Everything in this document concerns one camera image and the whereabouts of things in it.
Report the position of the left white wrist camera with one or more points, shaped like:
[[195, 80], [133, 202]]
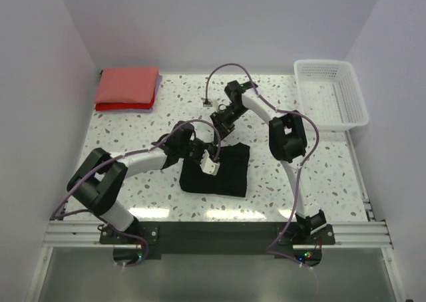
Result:
[[207, 165]]

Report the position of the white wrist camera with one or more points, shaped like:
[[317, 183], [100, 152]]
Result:
[[207, 165], [209, 103]]

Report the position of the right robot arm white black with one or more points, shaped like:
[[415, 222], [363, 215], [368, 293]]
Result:
[[287, 143]]

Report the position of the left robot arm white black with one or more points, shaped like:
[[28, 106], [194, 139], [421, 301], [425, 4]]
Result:
[[97, 182]]

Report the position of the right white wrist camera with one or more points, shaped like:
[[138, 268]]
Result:
[[209, 103]]

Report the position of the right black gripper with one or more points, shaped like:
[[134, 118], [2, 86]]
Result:
[[223, 122]]

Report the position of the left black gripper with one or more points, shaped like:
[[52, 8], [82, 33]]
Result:
[[202, 150]]

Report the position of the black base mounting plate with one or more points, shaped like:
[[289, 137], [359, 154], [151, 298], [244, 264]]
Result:
[[152, 240]]

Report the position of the aluminium rail frame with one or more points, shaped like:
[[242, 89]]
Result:
[[83, 232]]

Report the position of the white plastic basket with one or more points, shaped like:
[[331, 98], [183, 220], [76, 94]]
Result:
[[329, 94]]

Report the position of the red folded t shirt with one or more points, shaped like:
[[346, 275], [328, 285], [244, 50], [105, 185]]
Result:
[[107, 106]]

